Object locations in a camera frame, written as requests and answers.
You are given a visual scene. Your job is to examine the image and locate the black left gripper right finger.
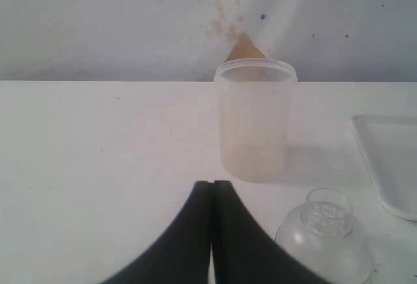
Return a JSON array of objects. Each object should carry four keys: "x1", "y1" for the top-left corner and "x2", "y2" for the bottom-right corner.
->
[{"x1": 211, "y1": 180, "x2": 326, "y2": 283}]

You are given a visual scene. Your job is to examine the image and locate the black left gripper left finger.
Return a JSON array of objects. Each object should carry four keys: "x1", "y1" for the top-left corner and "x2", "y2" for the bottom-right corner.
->
[{"x1": 104, "y1": 181, "x2": 213, "y2": 283}]

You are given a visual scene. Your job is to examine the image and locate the clear plastic shaker lid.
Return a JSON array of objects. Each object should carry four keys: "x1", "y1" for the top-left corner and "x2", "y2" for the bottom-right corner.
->
[{"x1": 274, "y1": 188, "x2": 374, "y2": 283}]

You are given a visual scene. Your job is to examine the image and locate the translucent plastic jar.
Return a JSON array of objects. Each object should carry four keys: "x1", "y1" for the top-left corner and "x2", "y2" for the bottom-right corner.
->
[{"x1": 214, "y1": 58, "x2": 298, "y2": 182}]

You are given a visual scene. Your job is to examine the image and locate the white rectangular tray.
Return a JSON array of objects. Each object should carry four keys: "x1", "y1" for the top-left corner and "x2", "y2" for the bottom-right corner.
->
[{"x1": 350, "y1": 115, "x2": 416, "y2": 221}]

